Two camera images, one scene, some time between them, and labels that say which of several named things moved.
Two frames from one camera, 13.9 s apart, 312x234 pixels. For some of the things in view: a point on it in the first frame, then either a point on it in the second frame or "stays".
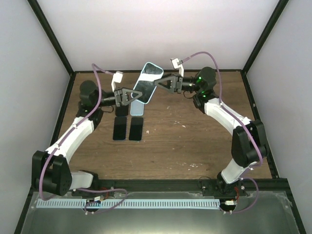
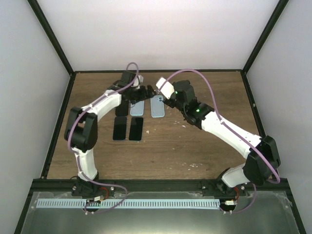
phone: (136, 107) stays
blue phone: (120, 128) stays
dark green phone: (135, 133) stays
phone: (146, 85) → (157, 107)
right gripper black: (175, 83) → (165, 102)
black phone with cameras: (122, 111) stays
